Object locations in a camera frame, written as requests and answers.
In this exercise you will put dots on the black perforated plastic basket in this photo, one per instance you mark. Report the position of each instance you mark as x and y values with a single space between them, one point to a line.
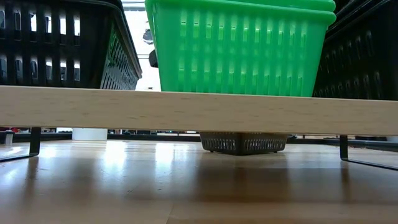
242 144
93 46
357 71

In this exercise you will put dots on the green perforated plastic basket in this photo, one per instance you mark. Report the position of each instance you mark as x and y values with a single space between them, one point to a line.
236 62
295 4

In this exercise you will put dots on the green plant in white pot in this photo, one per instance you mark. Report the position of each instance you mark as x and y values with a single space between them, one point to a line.
89 134

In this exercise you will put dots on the small silver metal fitting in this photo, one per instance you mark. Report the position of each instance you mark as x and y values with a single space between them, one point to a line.
9 137

